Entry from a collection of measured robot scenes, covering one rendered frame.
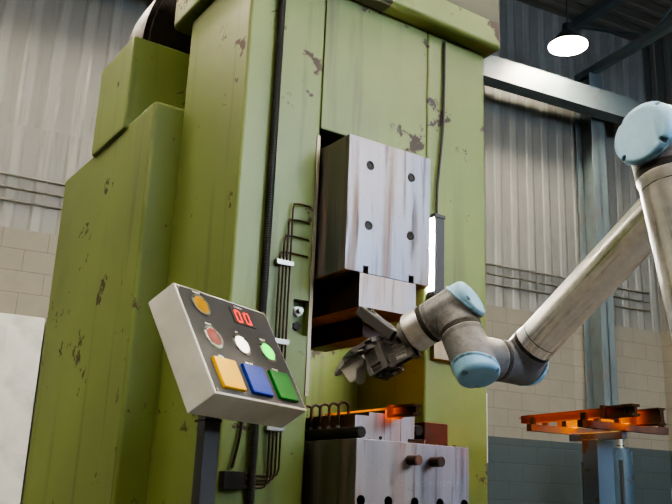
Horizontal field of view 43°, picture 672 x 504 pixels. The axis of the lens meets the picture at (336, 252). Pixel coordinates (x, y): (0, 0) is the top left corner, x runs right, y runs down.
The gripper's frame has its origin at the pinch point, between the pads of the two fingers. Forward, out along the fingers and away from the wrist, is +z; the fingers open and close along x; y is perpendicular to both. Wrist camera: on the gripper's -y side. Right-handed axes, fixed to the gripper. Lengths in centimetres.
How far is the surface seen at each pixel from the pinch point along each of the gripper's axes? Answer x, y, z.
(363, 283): 28.5, -31.4, -0.4
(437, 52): 68, -113, -39
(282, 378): -7.4, -2.0, 10.6
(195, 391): -34.7, 3.7, 13.5
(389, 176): 36, -60, -17
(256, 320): -7.3, -18.9, 12.7
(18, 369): 251, -267, 418
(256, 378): -18.5, 0.2, 9.7
